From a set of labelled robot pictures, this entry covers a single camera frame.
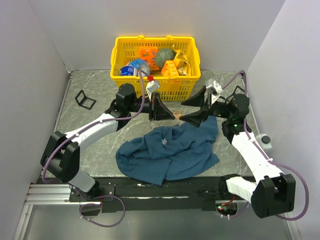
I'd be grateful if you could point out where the black left stand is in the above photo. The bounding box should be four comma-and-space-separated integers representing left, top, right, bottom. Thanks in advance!
74, 89, 97, 110

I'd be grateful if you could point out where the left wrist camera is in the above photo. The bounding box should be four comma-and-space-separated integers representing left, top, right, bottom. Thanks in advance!
145, 75, 160, 99

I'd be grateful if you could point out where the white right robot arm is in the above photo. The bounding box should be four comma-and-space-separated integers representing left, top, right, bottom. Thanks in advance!
180, 86, 296, 218

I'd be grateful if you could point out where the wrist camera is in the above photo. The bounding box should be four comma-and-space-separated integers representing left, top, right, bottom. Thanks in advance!
145, 75, 160, 99
204, 78, 223, 101

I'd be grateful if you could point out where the yellow snack bag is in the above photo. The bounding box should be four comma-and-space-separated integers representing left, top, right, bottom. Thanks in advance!
173, 49, 192, 76

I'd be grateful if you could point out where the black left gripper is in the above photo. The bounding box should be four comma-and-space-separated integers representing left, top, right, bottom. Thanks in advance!
127, 92, 175, 122

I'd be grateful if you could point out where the orange cracker box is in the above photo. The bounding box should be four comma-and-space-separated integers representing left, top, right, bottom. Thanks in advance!
161, 60, 179, 77

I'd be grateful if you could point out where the blue white can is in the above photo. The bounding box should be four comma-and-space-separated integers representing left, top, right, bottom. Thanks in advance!
119, 58, 151, 77

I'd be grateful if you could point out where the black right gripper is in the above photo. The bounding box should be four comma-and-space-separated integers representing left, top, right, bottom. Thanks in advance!
179, 85, 233, 128

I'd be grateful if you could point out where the black right stand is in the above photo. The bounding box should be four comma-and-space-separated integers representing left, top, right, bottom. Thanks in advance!
227, 85, 245, 100

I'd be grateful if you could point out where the green avocado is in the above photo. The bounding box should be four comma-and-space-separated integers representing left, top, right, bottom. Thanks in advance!
154, 48, 176, 69

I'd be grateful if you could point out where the blue t-shirt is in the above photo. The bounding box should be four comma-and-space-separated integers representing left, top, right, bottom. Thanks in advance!
115, 116, 219, 186

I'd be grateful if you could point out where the yellow plastic basket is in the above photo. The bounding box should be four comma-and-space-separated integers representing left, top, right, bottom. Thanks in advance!
110, 35, 201, 101

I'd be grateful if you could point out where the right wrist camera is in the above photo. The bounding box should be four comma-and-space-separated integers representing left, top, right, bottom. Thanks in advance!
204, 78, 223, 101

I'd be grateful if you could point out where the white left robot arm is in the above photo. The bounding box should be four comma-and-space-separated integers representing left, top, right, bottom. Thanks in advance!
40, 80, 174, 201

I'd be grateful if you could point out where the black stand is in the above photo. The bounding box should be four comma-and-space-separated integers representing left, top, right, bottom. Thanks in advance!
74, 89, 97, 110
227, 85, 245, 100

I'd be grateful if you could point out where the orange leaf brooch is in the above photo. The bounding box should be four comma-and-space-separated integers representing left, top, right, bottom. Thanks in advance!
173, 110, 183, 121

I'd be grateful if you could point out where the orange snack box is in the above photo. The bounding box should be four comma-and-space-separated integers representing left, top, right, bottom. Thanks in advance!
139, 47, 159, 71

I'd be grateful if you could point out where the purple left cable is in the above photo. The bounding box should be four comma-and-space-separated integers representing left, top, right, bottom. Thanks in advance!
41, 69, 155, 228

